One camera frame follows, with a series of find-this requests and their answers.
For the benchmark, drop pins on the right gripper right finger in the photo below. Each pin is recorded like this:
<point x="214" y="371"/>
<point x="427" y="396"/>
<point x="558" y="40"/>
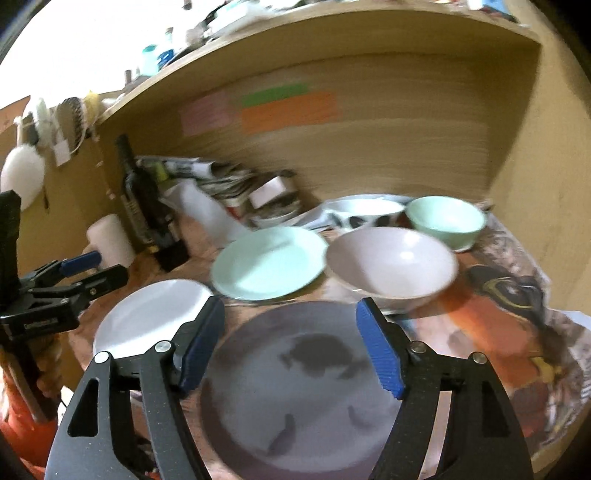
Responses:
<point x="483" y="438"/>

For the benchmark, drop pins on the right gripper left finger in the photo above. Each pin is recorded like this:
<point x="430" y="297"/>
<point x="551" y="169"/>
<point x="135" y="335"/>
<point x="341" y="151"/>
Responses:
<point x="125" y="419"/>

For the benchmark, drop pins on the white plate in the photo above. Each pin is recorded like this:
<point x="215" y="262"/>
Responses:
<point x="149" y="315"/>

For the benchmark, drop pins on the pale pink bowl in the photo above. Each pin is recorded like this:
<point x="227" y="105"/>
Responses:
<point x="401" y="269"/>

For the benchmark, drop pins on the dark patterned plate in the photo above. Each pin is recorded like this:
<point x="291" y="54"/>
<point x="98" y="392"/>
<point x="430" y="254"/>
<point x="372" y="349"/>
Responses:
<point x="292" y="394"/>

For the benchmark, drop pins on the mint green plate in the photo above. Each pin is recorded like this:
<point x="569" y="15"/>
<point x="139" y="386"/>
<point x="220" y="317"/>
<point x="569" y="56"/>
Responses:
<point x="269" y="263"/>

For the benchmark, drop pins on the small mint green bowl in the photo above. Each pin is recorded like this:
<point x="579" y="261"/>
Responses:
<point x="455" y="222"/>

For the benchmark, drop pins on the white bowl black ovals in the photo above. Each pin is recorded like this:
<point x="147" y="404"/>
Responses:
<point x="356" y="213"/>

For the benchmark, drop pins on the orange sleeve forearm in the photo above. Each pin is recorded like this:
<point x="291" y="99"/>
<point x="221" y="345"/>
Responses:
<point x="30" y="440"/>

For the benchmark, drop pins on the left hand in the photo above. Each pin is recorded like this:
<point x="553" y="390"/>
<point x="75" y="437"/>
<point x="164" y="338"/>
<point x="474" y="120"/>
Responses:
<point x="41" y="378"/>

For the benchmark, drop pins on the printed newspaper table cover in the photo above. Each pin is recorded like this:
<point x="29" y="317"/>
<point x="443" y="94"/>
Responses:
<point x="497" y="305"/>

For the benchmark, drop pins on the white fluffy ball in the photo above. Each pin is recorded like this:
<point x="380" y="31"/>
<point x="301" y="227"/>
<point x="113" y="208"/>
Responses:
<point x="23" y="172"/>

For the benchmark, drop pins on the dark wine bottle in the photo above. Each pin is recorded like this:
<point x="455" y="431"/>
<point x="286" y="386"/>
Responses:
<point x="153" y="221"/>

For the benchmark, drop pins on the white hanging tag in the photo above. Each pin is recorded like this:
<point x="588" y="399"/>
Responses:
<point x="61" y="153"/>

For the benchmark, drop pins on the small bowl of trinkets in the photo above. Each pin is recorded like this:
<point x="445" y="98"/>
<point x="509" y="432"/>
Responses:
<point x="276" y="213"/>

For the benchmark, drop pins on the stack of newspapers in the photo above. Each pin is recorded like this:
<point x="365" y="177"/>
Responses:
<point x="226" y="182"/>

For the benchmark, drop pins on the white small box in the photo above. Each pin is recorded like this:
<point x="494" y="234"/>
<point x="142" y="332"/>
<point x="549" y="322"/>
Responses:
<point x="275" y="188"/>

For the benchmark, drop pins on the pink sticky note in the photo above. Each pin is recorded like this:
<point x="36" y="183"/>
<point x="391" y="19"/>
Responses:
<point x="205" y="114"/>

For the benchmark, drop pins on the wooden shelf unit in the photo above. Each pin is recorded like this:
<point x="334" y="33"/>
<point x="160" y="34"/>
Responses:
<point x="432" y="102"/>

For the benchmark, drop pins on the orange sticky note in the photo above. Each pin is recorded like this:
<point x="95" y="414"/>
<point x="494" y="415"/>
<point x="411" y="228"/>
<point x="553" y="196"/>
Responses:
<point x="301" y="110"/>

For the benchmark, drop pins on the green sticky note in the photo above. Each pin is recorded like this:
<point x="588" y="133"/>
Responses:
<point x="273" y="94"/>

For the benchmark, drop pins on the pink mug with handle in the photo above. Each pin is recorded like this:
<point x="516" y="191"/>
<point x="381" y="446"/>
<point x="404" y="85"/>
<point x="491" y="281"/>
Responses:
<point x="108" y="237"/>

